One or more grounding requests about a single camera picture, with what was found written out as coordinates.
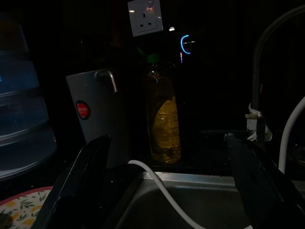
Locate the white flexible hose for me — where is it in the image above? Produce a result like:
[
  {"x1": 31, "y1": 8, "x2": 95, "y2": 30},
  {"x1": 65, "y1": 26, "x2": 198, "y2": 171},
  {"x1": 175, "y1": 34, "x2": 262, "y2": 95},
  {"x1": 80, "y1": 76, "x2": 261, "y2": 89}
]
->
[{"x1": 127, "y1": 95, "x2": 305, "y2": 229}]

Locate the blue translucent stacked plastic container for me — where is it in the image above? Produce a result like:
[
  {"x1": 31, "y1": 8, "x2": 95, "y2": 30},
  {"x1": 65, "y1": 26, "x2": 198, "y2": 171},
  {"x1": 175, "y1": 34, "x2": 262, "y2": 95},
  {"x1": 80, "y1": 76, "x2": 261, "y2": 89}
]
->
[{"x1": 0, "y1": 14, "x2": 58, "y2": 179}]

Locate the floral plate with pink rim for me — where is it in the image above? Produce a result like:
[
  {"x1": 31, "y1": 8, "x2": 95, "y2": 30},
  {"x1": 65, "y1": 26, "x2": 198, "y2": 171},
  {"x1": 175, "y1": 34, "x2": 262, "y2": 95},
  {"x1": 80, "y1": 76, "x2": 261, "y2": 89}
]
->
[{"x1": 0, "y1": 186, "x2": 53, "y2": 229}]

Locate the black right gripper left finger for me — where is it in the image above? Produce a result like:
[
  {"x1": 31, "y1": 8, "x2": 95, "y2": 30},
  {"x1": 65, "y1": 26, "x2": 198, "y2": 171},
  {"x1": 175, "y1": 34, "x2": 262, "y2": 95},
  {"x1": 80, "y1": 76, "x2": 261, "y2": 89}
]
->
[{"x1": 32, "y1": 135, "x2": 112, "y2": 229}]

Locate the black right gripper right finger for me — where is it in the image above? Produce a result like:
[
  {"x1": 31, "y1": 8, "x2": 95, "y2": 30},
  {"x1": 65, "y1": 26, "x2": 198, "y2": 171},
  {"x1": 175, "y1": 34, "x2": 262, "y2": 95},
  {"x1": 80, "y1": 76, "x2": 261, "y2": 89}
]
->
[{"x1": 223, "y1": 133, "x2": 305, "y2": 229}]

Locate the metal kitchen faucet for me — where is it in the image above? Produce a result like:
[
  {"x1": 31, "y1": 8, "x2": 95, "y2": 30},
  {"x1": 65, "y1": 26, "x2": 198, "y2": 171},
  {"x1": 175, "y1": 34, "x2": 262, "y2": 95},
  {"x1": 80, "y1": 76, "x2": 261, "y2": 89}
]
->
[{"x1": 251, "y1": 4, "x2": 305, "y2": 148}]

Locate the stainless steel sink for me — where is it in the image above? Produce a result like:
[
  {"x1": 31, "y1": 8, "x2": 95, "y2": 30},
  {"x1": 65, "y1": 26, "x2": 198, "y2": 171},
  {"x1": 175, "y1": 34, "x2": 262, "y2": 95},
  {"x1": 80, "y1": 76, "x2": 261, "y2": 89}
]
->
[{"x1": 102, "y1": 170, "x2": 305, "y2": 229}]

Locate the grey jug with red sticker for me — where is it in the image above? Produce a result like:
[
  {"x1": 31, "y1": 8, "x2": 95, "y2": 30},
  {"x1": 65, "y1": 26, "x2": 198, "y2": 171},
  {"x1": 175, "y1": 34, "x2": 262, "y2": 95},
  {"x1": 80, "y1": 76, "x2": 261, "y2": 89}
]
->
[{"x1": 65, "y1": 68, "x2": 134, "y2": 169}]

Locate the yellow oil bottle green cap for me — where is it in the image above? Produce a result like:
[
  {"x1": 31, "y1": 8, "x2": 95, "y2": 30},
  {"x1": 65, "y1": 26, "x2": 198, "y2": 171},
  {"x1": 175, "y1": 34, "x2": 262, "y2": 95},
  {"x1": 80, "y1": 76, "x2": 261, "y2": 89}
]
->
[{"x1": 142, "y1": 53, "x2": 182, "y2": 164}]

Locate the white wall socket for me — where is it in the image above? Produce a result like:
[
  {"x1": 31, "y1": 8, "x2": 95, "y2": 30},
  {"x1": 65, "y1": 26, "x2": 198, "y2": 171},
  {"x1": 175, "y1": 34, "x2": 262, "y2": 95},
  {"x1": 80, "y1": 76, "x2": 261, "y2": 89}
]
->
[{"x1": 127, "y1": 0, "x2": 164, "y2": 37}]

